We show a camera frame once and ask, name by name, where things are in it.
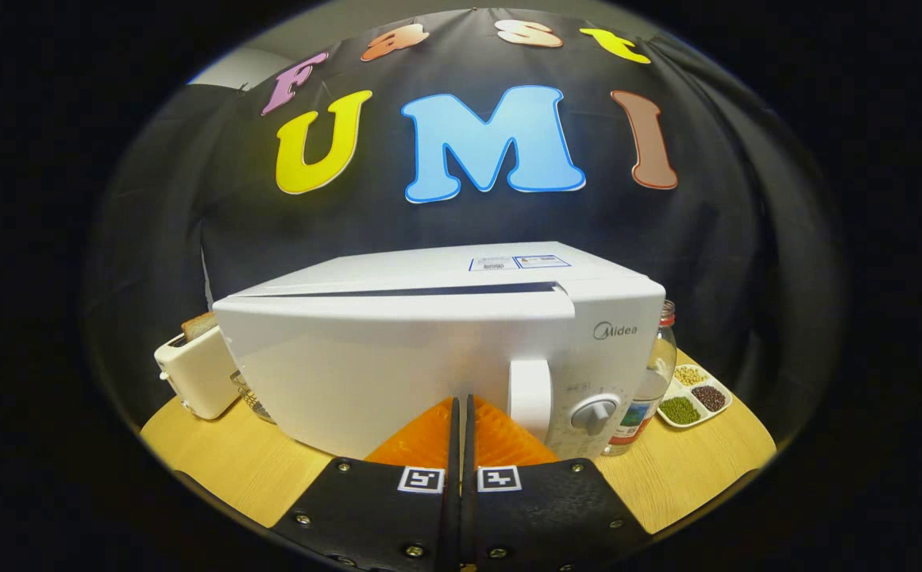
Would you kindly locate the white microwave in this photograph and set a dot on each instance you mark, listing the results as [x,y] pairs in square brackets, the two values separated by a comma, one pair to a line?
[397,365]

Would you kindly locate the clear plastic water bottle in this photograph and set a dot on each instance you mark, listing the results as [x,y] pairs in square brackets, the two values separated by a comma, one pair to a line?
[657,373]

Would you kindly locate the white toaster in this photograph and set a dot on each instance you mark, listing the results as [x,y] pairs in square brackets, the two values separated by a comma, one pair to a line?
[198,375]

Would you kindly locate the toasted bread slice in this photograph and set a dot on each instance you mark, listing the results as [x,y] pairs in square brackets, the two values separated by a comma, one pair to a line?
[200,326]

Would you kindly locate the white divided bean dish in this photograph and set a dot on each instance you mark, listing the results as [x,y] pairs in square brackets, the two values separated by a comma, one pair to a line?
[679,411]

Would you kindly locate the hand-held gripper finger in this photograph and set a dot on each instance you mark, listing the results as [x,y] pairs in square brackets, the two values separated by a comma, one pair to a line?
[453,516]
[468,516]

